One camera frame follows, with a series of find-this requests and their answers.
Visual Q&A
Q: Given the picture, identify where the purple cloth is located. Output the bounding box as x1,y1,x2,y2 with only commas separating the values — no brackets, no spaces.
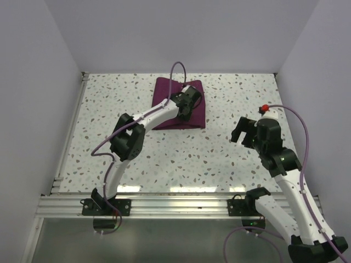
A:
151,77,206,130

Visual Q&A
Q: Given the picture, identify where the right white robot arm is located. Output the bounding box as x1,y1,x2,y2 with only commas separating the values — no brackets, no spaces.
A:
231,105,348,262

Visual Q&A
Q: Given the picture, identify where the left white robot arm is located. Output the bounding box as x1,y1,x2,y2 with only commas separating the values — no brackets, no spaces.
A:
91,85,203,215

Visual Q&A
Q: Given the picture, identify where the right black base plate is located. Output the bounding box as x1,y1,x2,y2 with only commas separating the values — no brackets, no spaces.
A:
227,199,261,217

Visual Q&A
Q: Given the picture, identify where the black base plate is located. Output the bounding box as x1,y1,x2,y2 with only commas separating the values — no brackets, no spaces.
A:
80,198,132,216
227,199,261,217

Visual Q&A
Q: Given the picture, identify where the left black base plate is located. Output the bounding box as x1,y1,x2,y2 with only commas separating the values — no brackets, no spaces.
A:
80,198,132,216

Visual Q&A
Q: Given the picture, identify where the left side aluminium rail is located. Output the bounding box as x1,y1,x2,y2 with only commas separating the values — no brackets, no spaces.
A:
49,72,90,195

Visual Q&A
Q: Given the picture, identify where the aluminium frame rail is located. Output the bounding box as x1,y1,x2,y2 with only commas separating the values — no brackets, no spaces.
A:
35,193,323,219

